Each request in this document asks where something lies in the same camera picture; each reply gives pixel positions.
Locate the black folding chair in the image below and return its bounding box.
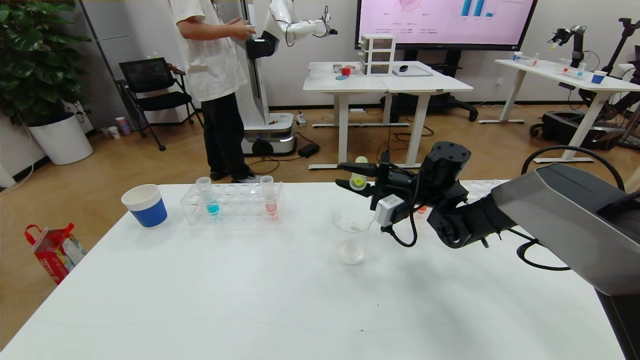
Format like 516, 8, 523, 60
118, 57, 205, 152

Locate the black display stand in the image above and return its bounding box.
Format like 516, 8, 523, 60
382, 50, 479, 124

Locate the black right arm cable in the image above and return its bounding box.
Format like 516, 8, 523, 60
516, 145, 626, 272

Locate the yellow pigment test tube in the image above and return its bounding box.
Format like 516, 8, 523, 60
350, 156, 369, 192

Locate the large wall display screen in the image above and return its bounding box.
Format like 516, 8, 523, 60
355, 0, 538, 51

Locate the white double desk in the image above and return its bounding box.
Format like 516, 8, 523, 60
303, 61, 475, 171

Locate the clear glass beaker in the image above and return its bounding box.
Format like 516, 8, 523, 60
332, 205, 376, 266

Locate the person in white shirt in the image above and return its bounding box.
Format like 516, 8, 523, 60
169, 0, 261, 184

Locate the blue and white paper cup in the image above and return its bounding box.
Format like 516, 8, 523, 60
120, 184, 169, 229

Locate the green leafy plant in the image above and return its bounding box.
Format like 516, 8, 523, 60
0, 0, 93, 129

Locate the white mobile robot body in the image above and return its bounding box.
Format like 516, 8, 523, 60
235, 0, 297, 157

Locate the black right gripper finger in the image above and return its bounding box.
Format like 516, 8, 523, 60
334, 178, 377, 199
336, 162, 380, 178

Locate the white plant pot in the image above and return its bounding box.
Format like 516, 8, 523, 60
27, 113, 94, 166

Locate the gray metal cabinet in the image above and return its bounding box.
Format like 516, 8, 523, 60
80, 0, 151, 126

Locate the blue pigment test tube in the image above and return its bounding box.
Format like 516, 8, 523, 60
195, 177, 221, 217

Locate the red shopping bag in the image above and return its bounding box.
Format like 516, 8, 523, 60
25, 223, 87, 286

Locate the white standing desk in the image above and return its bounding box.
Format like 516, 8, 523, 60
477, 59, 640, 164

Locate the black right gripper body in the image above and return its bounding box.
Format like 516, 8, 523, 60
370, 151, 419, 211

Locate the white drawer organizer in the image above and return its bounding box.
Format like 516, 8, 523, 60
359, 34, 397, 77

